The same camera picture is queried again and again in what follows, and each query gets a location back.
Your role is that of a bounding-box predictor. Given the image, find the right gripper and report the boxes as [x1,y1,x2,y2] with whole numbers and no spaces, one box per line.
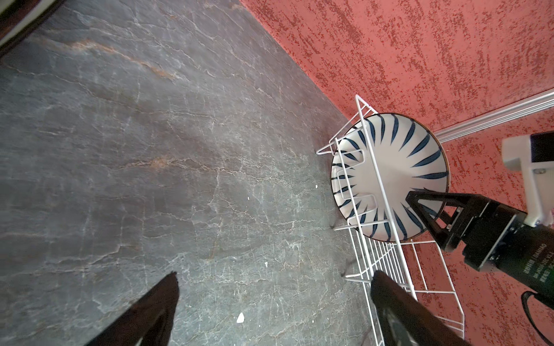
[405,190,553,298]

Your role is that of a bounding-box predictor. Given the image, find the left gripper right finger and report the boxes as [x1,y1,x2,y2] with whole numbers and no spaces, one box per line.
[371,270,468,345]

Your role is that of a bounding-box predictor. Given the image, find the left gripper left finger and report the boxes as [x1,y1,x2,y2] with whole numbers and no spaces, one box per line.
[88,272,180,345]

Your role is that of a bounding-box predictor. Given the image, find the white round bowl plate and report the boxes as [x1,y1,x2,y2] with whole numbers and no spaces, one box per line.
[330,113,450,242]

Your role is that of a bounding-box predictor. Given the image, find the black plate yellow rim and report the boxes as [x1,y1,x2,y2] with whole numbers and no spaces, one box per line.
[1,0,65,57]

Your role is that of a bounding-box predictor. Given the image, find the right corner aluminium profile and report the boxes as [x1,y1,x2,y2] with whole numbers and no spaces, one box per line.
[435,89,553,143]

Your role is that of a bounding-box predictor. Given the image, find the white wire dish rack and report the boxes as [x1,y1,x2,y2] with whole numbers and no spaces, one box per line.
[318,96,465,345]

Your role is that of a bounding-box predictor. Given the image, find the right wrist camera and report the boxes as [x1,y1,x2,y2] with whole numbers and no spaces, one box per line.
[501,131,553,226]

